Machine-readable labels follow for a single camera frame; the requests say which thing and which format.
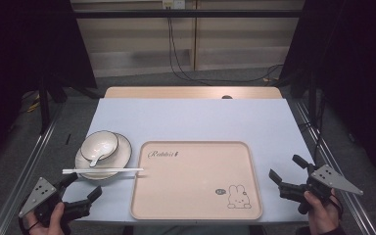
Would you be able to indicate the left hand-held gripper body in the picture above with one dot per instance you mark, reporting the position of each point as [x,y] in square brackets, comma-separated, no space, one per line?
[39,196]

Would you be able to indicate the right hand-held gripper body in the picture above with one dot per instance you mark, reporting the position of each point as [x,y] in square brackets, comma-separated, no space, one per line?
[323,182]

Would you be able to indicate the person's left hand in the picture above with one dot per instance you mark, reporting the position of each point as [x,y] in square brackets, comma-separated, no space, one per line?
[54,220]

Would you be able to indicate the person's right hand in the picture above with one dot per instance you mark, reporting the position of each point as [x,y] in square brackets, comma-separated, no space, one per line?
[321,212]

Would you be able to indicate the white chopstick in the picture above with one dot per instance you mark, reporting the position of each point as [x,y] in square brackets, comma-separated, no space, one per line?
[88,172]
[104,169]

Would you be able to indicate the white ceramic spoon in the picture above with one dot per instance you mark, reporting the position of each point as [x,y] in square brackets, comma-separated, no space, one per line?
[96,158]

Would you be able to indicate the white plate with dark rim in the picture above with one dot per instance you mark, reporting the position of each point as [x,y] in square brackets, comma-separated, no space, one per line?
[117,160]

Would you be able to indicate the white bowl with dark rim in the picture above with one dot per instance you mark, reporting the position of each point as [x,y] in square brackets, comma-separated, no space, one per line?
[99,145]

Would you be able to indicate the black metal stand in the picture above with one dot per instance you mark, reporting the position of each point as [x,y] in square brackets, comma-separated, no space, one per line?
[44,104]

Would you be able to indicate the pink tray with rabbit print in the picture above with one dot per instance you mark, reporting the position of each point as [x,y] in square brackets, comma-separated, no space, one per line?
[196,179]

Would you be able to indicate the light blue table mat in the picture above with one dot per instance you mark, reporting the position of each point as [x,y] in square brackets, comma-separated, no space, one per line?
[192,120]

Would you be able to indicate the black curtain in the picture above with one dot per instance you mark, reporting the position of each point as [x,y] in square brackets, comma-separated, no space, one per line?
[355,65]
[19,49]

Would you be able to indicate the wooden table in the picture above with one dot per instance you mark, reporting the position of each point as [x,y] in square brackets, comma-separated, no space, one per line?
[176,92]

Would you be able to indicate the black horizontal bar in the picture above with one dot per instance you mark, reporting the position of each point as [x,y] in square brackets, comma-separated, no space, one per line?
[189,13]

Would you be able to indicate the metal floor rail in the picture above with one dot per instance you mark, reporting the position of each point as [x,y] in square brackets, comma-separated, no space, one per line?
[333,163]
[23,173]

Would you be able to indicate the wall socket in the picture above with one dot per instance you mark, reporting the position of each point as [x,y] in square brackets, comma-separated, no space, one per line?
[173,3]

